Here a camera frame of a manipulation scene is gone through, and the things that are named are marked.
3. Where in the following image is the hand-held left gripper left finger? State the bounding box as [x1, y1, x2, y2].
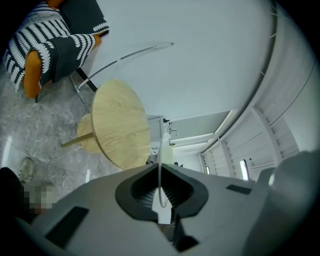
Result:
[31, 163, 181, 256]

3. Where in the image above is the white round plate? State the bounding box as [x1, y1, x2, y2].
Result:
[151, 131, 173, 225]

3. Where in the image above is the black white patterned blanket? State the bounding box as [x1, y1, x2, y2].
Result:
[3, 0, 111, 91]

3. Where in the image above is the round light wood table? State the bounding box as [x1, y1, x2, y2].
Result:
[60, 78, 152, 171]

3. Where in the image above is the orange armchair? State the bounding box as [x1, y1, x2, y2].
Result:
[21, 0, 104, 104]

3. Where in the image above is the curved metal lamp tube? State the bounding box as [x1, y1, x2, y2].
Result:
[68, 41, 175, 105]

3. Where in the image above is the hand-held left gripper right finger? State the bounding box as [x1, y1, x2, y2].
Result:
[161, 163, 270, 256]

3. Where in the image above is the white counter cabinet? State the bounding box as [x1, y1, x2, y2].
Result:
[146, 114, 166, 165]

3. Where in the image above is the person's leg in black trousers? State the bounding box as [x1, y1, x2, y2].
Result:
[0, 166, 27, 222]

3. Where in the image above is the grey sneaker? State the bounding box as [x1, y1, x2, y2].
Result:
[18, 156, 35, 185]

